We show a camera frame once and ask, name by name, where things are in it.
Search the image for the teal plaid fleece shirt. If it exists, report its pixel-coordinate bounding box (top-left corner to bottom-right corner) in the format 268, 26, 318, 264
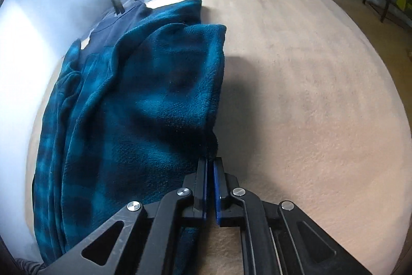
31, 0, 227, 275

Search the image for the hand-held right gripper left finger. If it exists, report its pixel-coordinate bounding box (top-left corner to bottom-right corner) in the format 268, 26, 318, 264
42, 157, 208, 275

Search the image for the beige blanket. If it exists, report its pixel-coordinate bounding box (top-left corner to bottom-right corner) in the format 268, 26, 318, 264
26, 0, 408, 275

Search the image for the black ring light tripod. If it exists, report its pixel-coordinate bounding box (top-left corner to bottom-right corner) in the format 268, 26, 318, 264
108, 0, 149, 16

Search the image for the person's left forearm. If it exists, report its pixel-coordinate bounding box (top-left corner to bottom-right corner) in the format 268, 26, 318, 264
11, 257, 46, 275

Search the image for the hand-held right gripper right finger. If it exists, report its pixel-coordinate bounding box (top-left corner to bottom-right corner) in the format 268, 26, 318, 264
212, 156, 374, 275

